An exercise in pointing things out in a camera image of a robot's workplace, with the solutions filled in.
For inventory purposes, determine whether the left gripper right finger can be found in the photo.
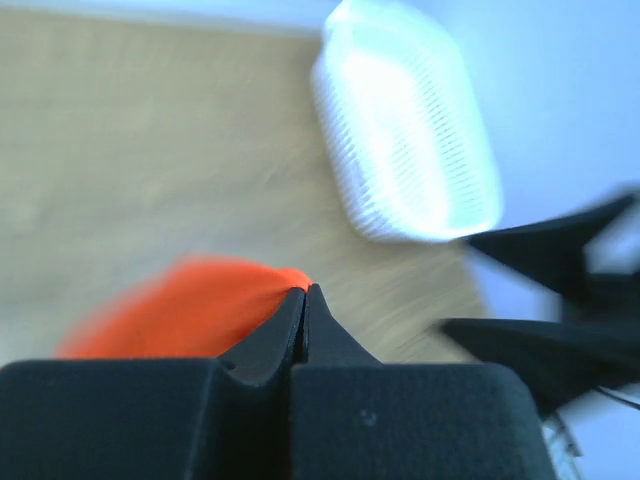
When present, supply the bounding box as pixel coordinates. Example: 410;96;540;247
302;284;381;365

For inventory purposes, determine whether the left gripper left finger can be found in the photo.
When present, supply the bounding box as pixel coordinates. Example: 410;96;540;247
218;288;306;390

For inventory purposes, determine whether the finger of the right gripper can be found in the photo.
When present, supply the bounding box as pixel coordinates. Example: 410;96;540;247
467;192;638;300
439;318;639;415

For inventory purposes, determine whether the orange t-shirt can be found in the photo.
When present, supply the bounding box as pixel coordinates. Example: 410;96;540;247
56;256;312;359

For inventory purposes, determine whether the white perforated plastic basket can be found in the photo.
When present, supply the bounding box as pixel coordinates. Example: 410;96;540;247
311;1;503;243

